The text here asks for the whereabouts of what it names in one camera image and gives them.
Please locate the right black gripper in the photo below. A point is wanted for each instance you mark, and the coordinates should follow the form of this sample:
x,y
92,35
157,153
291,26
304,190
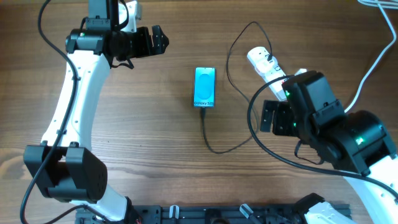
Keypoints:
x,y
283,110

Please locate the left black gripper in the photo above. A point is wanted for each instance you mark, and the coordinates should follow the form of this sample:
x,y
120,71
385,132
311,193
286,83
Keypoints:
x,y
145,49

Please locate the turquoise screen smartphone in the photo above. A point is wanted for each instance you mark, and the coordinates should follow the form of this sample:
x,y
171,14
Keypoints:
x,y
204,87

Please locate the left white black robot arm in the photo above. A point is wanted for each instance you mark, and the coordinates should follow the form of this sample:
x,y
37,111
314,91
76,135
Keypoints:
x,y
62,165

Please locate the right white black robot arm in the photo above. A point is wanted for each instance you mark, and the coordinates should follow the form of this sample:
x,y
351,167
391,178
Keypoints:
x,y
357,145

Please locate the white USB charger adapter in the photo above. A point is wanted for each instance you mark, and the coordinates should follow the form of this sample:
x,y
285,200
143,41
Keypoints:
x,y
265,66

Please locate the white power strip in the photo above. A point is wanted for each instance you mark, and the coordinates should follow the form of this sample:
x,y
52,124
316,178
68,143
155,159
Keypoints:
x,y
260,53

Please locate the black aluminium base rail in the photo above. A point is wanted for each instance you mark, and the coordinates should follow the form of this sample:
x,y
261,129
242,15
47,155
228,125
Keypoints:
x,y
276,213

